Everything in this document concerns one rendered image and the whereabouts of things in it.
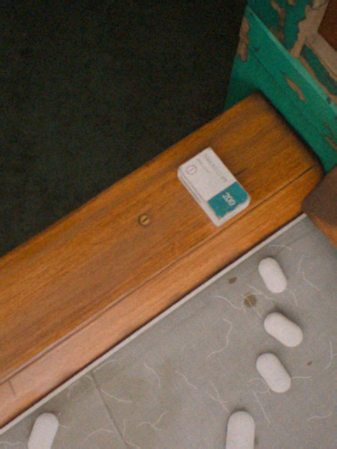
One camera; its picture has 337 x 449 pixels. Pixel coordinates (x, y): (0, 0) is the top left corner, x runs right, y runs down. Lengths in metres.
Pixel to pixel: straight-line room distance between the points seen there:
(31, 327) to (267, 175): 0.25
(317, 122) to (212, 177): 0.10
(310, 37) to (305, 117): 0.09
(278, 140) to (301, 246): 0.10
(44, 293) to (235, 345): 0.17
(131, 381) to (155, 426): 0.04
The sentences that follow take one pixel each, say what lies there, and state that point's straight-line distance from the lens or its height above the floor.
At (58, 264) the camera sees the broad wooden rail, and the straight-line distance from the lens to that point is 0.66.
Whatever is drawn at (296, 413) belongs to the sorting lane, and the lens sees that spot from 0.67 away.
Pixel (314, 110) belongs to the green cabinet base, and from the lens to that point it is 0.68.
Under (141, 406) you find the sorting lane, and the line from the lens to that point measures 0.66.
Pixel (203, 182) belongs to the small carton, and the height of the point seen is 0.79.
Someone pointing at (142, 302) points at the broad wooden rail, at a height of 0.75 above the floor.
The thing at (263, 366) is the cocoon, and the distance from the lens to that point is 0.65.
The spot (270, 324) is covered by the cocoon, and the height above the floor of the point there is 0.76.
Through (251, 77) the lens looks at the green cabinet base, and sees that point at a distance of 0.74.
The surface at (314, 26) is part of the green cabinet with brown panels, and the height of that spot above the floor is 0.88.
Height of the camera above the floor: 1.39
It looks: 70 degrees down
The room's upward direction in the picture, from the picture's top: 6 degrees clockwise
